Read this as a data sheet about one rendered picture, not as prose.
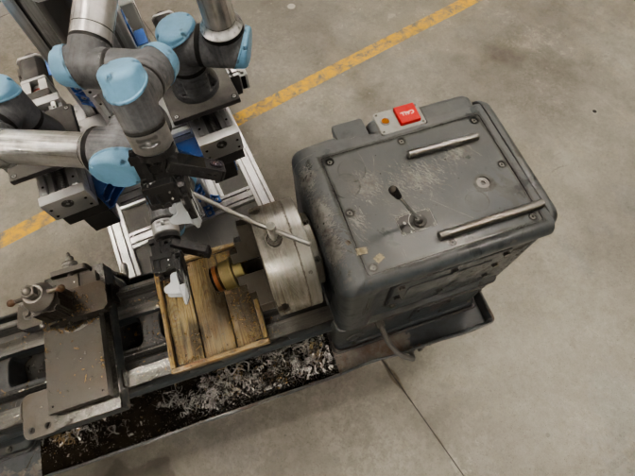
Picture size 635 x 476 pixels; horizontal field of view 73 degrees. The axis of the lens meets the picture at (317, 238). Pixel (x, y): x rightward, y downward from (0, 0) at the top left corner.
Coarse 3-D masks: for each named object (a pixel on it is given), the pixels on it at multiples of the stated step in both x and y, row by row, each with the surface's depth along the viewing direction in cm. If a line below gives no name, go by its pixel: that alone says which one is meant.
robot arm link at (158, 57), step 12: (120, 48) 78; (144, 48) 78; (156, 48) 78; (168, 48) 80; (108, 60) 76; (144, 60) 74; (156, 60) 76; (168, 60) 78; (156, 72) 74; (168, 72) 78; (168, 84) 78
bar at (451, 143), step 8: (464, 136) 113; (472, 136) 113; (432, 144) 113; (440, 144) 112; (448, 144) 113; (456, 144) 114; (408, 152) 112; (416, 152) 112; (424, 152) 112; (432, 152) 113
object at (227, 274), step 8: (224, 264) 117; (232, 264) 118; (240, 264) 117; (216, 272) 117; (224, 272) 116; (232, 272) 116; (240, 272) 117; (216, 280) 116; (224, 280) 116; (232, 280) 116; (216, 288) 117; (224, 288) 118; (232, 288) 118
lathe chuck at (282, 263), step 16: (256, 208) 117; (272, 208) 113; (256, 240) 106; (288, 240) 106; (272, 256) 105; (288, 256) 106; (272, 272) 105; (288, 272) 106; (272, 288) 106; (288, 288) 108; (304, 288) 109; (288, 304) 115; (304, 304) 114
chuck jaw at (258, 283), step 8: (256, 272) 117; (264, 272) 117; (240, 280) 116; (248, 280) 116; (256, 280) 115; (264, 280) 115; (248, 288) 114; (256, 288) 114; (264, 288) 114; (256, 296) 116; (264, 296) 113; (272, 296) 112; (264, 304) 111; (272, 304) 113
